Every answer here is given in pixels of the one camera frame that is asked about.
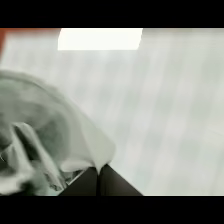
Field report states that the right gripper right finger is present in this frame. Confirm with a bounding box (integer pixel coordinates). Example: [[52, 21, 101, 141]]
[[98, 163, 144, 197]]

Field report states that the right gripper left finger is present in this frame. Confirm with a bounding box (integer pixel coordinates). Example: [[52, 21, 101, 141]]
[[59, 166, 100, 197]]

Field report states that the pale green T-shirt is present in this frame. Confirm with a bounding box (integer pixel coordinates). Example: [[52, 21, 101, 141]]
[[0, 68, 117, 197]]

